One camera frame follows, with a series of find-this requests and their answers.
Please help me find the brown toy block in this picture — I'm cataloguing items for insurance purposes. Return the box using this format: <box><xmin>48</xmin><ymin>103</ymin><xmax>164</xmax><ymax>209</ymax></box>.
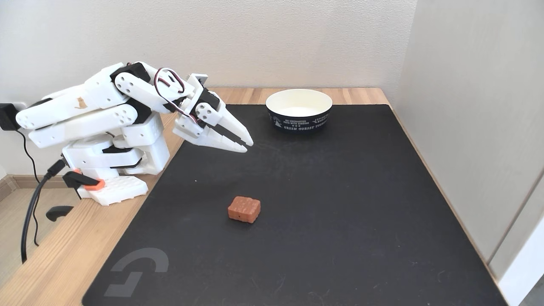
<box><xmin>227</xmin><ymin>196</ymin><xmax>261</xmax><ymax>224</ymax></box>

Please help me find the white and navy paper bowl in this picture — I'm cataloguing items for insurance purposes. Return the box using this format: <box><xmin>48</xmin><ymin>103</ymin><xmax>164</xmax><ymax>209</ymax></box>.
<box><xmin>266</xmin><ymin>88</ymin><xmax>333</xmax><ymax>133</ymax></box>

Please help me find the black and orange clamp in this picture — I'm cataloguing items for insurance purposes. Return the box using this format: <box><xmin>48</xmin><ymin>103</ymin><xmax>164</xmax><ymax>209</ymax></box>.
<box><xmin>46</xmin><ymin>170</ymin><xmax>106</xmax><ymax>222</ymax></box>

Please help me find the black desk mat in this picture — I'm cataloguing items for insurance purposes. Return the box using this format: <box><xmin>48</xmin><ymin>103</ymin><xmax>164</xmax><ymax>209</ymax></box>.
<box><xmin>82</xmin><ymin>104</ymin><xmax>508</xmax><ymax>306</ymax></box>

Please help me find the wooden baseboard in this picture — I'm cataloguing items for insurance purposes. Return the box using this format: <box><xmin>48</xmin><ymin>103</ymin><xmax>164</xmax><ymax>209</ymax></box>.
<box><xmin>0</xmin><ymin>174</ymin><xmax>65</xmax><ymax>203</ymax></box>

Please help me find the black power adapter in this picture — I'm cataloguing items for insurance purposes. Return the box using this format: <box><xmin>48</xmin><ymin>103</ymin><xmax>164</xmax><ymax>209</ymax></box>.
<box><xmin>0</xmin><ymin>103</ymin><xmax>21</xmax><ymax>131</ymax></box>

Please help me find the red white black servo cable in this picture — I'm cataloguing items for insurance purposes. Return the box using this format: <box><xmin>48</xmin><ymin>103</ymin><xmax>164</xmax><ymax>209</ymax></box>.
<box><xmin>153</xmin><ymin>68</ymin><xmax>201</xmax><ymax>125</ymax></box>

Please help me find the thin black cable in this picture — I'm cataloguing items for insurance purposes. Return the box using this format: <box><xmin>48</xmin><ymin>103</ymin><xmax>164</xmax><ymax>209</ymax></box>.
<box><xmin>16</xmin><ymin>130</ymin><xmax>41</xmax><ymax>247</ymax></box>

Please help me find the white wall outlet plate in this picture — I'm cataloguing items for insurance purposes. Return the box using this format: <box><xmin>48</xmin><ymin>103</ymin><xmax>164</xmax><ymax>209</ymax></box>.
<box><xmin>14</xmin><ymin>101</ymin><xmax>33</xmax><ymax>139</ymax></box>

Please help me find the thick black cable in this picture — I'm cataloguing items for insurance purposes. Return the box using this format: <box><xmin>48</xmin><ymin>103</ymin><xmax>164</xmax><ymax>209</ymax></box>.
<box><xmin>20</xmin><ymin>159</ymin><xmax>68</xmax><ymax>264</ymax></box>

